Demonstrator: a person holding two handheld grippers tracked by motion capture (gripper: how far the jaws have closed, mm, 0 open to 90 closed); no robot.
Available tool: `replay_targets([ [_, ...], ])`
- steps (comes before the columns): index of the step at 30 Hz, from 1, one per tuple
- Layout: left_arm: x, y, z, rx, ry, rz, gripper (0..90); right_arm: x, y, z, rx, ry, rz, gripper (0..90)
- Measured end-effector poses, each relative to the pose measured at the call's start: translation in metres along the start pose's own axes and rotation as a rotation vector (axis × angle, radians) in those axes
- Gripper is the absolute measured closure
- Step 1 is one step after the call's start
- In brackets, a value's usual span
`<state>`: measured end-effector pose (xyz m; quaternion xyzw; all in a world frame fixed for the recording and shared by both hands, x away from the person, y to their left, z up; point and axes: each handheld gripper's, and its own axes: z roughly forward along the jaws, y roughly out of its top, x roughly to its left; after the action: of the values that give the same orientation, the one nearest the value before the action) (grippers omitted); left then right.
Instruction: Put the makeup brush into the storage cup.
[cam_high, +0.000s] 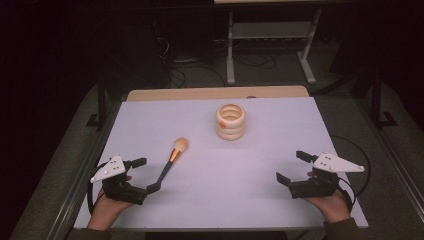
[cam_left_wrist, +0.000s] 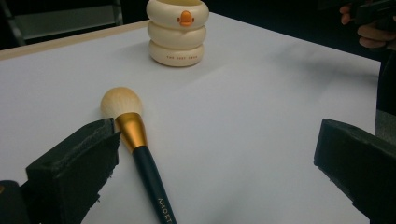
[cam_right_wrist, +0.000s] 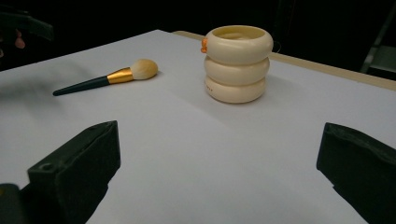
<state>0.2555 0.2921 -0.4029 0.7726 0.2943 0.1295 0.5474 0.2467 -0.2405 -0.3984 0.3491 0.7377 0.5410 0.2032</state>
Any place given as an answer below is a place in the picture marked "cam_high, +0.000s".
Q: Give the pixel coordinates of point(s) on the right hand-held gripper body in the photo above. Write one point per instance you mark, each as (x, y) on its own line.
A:
(313, 188)

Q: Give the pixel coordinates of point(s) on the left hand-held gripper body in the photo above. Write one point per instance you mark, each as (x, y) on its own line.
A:
(120, 191)

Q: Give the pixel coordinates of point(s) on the cream ringed brush holder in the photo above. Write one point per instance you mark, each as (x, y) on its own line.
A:
(230, 128)

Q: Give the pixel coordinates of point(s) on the person's left hand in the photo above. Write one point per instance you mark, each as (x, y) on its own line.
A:
(108, 210)

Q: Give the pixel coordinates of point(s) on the person's right hand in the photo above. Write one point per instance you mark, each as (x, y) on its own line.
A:
(330, 206)

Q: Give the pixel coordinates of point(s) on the black metal stand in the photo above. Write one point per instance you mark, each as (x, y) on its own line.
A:
(378, 106)
(101, 110)

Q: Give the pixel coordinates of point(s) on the white metal stand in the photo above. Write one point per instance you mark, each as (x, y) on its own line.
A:
(270, 30)

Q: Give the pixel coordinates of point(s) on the metal frame rail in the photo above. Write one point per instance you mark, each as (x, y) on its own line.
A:
(396, 156)
(78, 186)

